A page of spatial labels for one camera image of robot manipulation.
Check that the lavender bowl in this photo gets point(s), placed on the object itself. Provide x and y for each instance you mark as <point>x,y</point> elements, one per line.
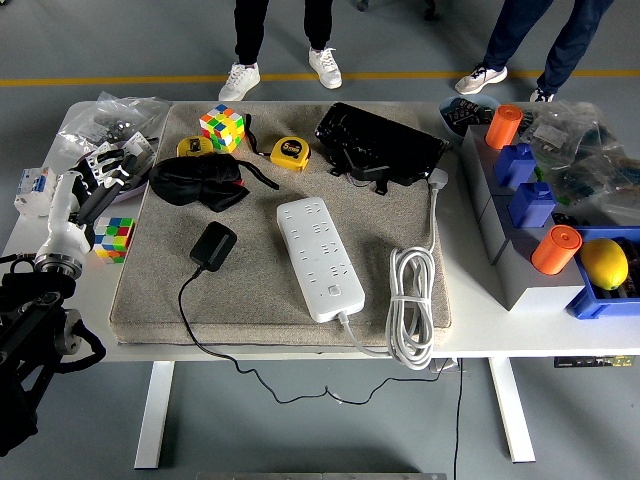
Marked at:
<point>132,192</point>

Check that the yellow tape measure round label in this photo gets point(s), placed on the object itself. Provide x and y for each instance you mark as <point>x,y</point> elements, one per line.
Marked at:
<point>290,150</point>

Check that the black plastic-wrapped device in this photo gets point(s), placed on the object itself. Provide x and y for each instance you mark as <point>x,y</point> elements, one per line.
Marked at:
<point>375,140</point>

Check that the blue plastic bin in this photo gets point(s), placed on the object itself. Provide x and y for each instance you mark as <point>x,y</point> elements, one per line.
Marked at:
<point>582,305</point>

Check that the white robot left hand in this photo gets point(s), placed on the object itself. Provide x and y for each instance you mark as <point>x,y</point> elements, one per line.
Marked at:
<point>62,220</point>

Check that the grey-brown mat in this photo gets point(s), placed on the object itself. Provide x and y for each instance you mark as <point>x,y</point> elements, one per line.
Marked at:
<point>260,305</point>

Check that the black cloth pouch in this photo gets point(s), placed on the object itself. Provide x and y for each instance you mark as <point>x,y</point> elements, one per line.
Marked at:
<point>195,180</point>

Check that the white table leg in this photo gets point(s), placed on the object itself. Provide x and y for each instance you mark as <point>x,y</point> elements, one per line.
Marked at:
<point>152,415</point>
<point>512,415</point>

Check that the white power strip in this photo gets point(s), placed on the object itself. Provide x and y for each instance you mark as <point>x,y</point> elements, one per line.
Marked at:
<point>320,260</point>

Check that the blue bowl of parts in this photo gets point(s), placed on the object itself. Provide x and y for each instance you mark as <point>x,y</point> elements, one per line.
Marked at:
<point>462,115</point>

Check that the white circuit breaker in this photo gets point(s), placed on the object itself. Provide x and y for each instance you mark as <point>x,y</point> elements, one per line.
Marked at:
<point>30,192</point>

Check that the person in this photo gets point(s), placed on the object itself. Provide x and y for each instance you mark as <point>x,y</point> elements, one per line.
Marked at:
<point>247,25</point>
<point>510,30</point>

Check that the small colourful puzzle cube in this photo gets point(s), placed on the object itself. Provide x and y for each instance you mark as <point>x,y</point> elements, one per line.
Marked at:
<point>115,237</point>

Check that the pile of clear parts bags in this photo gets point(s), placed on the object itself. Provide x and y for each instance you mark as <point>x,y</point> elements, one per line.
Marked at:
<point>590,150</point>

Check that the green plastic piece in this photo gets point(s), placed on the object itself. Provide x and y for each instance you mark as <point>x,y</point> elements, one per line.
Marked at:
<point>538,173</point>
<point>563,200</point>

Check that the orange cylinder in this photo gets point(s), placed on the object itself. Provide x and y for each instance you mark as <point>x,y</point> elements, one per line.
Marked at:
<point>555,250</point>
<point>502,127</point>

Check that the large colourful puzzle cube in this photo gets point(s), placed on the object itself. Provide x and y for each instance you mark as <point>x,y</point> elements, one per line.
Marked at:
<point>222,127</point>

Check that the blue plastic block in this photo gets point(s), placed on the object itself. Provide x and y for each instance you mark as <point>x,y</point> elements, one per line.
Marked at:
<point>532,205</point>
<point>515,167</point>

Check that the yellow lemon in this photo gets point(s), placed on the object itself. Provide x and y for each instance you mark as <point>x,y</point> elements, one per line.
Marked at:
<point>602,262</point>

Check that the black table control panel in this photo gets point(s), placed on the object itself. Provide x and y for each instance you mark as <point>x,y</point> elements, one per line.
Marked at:
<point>590,361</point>

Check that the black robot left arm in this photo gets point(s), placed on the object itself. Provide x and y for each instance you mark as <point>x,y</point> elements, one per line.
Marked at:
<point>25,320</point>

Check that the grey box stand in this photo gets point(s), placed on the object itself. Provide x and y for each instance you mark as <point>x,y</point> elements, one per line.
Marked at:
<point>530,292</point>

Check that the yellow tape measure square label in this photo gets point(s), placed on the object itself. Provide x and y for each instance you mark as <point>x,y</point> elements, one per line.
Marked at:
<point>192,146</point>

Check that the dark chair base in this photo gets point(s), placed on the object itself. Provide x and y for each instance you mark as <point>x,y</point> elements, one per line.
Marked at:
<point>362,4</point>
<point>430,7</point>

